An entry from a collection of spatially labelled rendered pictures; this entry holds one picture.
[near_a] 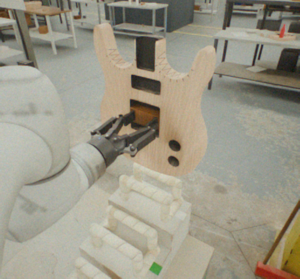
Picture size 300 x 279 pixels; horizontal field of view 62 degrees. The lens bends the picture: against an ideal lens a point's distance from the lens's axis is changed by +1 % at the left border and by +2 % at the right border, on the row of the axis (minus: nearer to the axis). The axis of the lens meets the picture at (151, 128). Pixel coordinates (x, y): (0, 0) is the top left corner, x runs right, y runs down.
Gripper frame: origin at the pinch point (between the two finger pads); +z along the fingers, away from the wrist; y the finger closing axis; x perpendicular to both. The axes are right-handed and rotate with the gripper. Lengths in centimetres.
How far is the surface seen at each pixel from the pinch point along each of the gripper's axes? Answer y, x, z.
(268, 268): 52, -133, 68
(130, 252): 7.2, -33.1, -18.3
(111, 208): -7.1, -32.8, -9.6
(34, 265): -26, -53, -31
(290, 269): 65, -135, 78
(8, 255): -40, -56, -33
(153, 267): 12.1, -43.6, -13.3
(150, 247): 9.1, -39.0, -10.7
